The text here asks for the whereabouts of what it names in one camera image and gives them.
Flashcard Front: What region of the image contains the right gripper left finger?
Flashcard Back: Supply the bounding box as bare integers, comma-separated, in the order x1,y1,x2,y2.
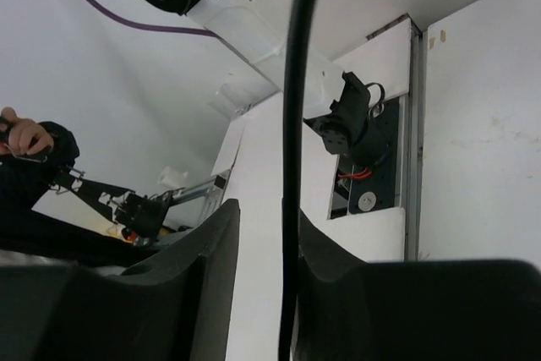
1,199,240,360

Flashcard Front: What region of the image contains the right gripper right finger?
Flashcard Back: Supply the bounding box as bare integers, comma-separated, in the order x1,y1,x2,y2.
293,218,540,360

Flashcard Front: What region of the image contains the black headphone cable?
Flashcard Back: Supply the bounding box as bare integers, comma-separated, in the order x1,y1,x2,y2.
276,0,329,361

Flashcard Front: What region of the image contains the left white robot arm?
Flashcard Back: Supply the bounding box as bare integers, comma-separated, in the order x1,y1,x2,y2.
145,0,392,170

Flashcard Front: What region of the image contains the operator hand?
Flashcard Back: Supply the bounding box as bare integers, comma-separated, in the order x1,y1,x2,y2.
1,107,54,156

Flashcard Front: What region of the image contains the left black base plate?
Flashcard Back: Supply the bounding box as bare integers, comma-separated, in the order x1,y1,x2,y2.
330,98,402,219

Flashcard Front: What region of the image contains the aluminium rail left side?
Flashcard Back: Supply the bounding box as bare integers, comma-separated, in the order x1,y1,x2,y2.
405,22,426,261

